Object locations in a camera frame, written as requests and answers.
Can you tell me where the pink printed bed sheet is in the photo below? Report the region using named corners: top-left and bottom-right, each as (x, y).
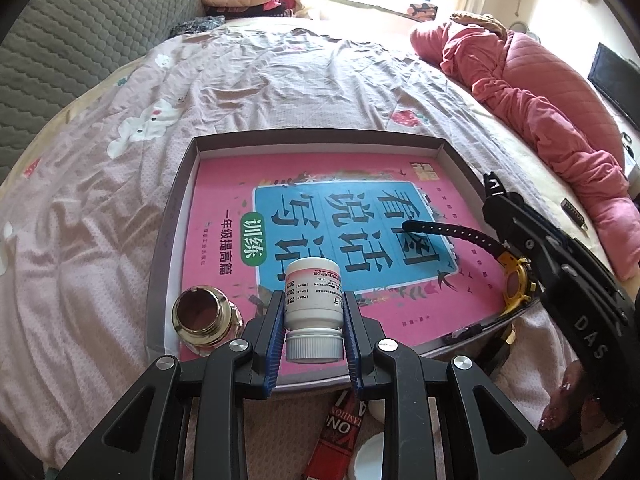
top-left (0, 15), bottom-right (616, 466)

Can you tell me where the brown knitted cloth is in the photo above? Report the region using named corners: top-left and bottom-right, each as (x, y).
top-left (450, 10), bottom-right (508, 36)

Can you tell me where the white pill bottle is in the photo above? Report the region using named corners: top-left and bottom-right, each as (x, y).
top-left (284, 258), bottom-right (346, 365)

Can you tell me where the brass threaded fitting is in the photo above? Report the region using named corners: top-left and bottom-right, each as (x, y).
top-left (171, 285), bottom-right (244, 358)

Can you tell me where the white electric fan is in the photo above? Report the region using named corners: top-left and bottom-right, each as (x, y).
top-left (510, 21), bottom-right (541, 43)

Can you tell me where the pink quilt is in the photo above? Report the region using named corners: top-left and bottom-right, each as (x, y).
top-left (410, 12), bottom-right (633, 281)

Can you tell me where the dark patterned cloth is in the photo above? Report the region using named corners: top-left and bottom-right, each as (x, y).
top-left (170, 15), bottom-right (226, 38)

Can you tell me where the shallow grey cardboard box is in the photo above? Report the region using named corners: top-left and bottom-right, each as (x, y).
top-left (146, 130), bottom-right (541, 396)

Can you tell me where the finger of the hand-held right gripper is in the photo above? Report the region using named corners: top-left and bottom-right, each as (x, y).
top-left (482, 172), bottom-right (551, 301)
top-left (505, 195), bottom-right (631, 326)

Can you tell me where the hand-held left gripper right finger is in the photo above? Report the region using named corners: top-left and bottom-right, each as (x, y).
top-left (342, 291), bottom-right (573, 480)

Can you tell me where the black television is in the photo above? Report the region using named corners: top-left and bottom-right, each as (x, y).
top-left (587, 42), bottom-right (640, 131)

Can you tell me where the yellow and black wristwatch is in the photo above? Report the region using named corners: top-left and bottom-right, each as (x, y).
top-left (402, 219), bottom-right (540, 348)

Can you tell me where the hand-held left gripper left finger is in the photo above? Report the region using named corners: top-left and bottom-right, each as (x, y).
top-left (55, 290), bottom-right (286, 480)

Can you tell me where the small black stick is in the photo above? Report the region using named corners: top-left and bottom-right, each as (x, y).
top-left (561, 199), bottom-right (587, 231)

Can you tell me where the grey quilted headboard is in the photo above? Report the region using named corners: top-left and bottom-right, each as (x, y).
top-left (0, 0), bottom-right (206, 186)

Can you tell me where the person's right hand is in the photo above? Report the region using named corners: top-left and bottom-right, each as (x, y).
top-left (539, 360), bottom-right (626, 436)

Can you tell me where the pink exercise book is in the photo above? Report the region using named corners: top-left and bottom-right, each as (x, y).
top-left (177, 152), bottom-right (523, 378)

